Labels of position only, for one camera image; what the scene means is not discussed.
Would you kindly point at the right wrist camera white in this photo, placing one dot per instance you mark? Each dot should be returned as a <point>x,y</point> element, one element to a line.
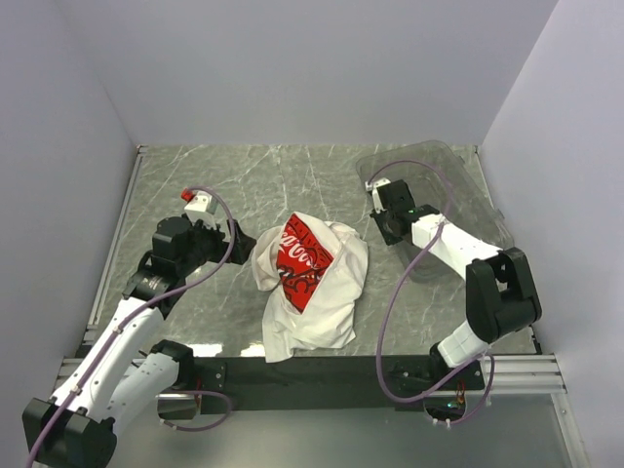
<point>374,189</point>

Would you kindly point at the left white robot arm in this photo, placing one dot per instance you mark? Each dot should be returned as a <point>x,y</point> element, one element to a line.
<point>80,423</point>

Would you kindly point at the aluminium frame rail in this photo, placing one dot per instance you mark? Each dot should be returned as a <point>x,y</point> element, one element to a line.
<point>262,184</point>

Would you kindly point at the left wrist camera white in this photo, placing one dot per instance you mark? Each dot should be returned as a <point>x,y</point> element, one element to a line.
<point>200,207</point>

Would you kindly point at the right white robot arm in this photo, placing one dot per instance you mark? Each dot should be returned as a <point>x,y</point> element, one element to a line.
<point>500,293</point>

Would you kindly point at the clear plastic bin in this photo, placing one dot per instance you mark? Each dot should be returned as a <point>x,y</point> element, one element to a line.
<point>446,178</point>

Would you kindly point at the white t-shirt red print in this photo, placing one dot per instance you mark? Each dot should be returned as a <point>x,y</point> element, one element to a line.
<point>315,271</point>

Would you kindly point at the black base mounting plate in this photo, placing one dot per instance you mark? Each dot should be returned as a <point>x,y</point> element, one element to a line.
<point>308,383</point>

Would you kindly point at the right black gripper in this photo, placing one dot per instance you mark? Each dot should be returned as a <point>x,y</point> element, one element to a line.
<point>389,239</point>

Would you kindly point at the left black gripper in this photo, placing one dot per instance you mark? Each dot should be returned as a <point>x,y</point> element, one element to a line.
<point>222,247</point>

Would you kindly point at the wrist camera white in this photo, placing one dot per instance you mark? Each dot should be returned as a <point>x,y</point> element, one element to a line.
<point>200,207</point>
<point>374,189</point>

